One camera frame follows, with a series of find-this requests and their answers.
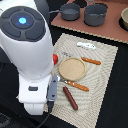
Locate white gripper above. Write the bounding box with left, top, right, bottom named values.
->
left=18, top=74, right=58, bottom=115

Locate brown toy sausage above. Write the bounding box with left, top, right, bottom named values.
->
left=63, top=86, right=78, bottom=110

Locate red toy tomato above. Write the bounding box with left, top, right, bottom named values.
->
left=53, top=54, right=58, bottom=65

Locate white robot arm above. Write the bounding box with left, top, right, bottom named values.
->
left=0, top=0, right=57, bottom=115

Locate round beige plate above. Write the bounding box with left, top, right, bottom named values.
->
left=59, top=57, right=87, bottom=81

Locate woven beige placemat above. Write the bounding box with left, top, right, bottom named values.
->
left=52, top=34, right=118, bottom=128

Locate small grey saucepan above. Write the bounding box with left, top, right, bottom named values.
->
left=55, top=3, right=80, bottom=21

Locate large grey pot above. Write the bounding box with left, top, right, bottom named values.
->
left=84, top=0, right=107, bottom=26

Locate brown wooden tray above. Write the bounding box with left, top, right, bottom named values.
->
left=51, top=1, right=128, bottom=43

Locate beige bowl on burner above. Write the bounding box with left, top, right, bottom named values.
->
left=121, top=7, right=128, bottom=30

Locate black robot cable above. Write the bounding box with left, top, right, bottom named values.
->
left=34, top=99, right=56, bottom=128

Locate fork with wooden handle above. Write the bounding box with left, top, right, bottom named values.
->
left=57, top=76, right=89, bottom=92

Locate knife with wooden handle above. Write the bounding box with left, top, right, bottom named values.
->
left=60, top=50, right=102, bottom=66

